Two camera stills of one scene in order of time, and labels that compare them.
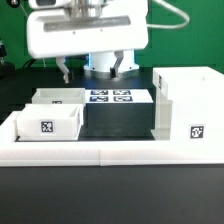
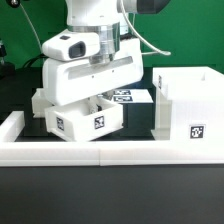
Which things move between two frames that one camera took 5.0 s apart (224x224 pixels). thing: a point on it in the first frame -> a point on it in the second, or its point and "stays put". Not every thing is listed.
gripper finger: (113, 72) -> (99, 106)
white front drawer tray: (49, 122) -> (84, 119)
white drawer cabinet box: (189, 104) stays put
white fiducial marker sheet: (118, 96) stays put
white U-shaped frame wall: (68, 153) stays put
